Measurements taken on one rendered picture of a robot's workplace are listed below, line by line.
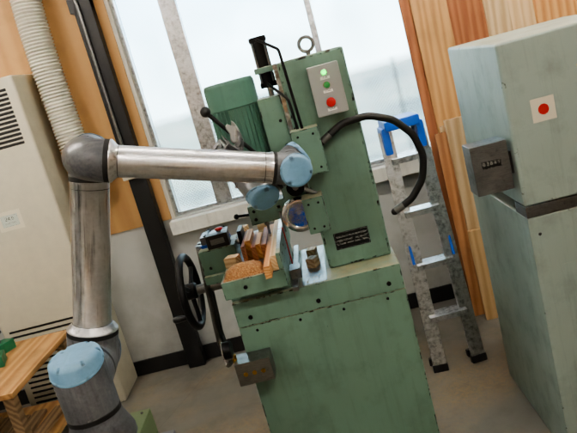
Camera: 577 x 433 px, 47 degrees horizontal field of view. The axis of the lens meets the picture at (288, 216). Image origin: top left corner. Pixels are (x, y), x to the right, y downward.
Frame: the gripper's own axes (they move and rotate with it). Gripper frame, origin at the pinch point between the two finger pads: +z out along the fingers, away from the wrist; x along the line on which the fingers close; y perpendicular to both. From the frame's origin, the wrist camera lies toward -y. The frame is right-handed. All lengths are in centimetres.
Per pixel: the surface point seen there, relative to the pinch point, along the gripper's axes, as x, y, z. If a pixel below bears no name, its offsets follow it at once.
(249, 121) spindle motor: -10.5, -6.2, 1.1
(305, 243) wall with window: 38, -144, 60
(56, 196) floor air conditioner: 94, -34, 114
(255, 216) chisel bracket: 14.5, -26.0, -10.5
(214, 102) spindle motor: -7.8, 3.5, 9.7
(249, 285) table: 27.5, -17.3, -36.7
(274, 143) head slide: -10.1, -15.0, -5.8
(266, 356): 43, -33, -49
